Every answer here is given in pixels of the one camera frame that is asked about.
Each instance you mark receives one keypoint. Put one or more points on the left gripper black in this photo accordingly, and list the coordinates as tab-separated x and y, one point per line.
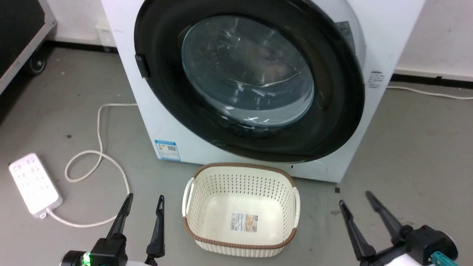
109	251

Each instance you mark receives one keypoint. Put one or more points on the white power strip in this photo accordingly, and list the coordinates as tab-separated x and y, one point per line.
35	184

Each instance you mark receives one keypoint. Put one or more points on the blue energy label sticker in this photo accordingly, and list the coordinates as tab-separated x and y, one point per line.
167	149

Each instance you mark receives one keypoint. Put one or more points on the white front-load washing machine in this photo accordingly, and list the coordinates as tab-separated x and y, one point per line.
384	33

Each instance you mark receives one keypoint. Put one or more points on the black round glass washer door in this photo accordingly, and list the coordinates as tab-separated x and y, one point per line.
332	111

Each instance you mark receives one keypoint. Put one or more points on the white perforated laundry basket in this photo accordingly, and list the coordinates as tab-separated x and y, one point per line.
207	207

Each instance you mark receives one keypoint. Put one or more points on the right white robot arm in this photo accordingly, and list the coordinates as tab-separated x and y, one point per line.
406	260

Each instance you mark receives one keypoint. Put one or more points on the black caster wheel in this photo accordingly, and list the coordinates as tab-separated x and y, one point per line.
36	64

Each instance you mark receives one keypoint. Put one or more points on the paper label in basket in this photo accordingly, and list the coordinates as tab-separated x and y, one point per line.
244	222

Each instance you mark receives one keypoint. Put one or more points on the black flight case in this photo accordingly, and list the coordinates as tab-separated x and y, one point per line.
18	29

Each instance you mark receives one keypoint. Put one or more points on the small text warning sticker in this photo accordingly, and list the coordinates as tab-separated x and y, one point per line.
375	79

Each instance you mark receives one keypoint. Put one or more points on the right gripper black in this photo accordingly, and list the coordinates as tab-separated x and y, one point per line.
428	242

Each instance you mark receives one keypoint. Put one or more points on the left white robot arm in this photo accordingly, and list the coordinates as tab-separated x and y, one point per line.
136	263

